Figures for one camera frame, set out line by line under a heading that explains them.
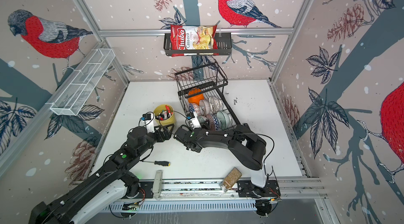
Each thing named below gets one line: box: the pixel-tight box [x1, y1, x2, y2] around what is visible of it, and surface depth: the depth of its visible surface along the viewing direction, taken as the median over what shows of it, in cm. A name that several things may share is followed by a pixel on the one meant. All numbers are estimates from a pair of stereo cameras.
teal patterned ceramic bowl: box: [216, 110, 231, 131], surface depth 92 cm
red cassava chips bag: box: [170, 24, 219, 57], surface depth 90 cm
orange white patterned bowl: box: [206, 114, 220, 131], surface depth 87 cm
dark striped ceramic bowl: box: [199, 99, 211, 116], surface depth 96 cm
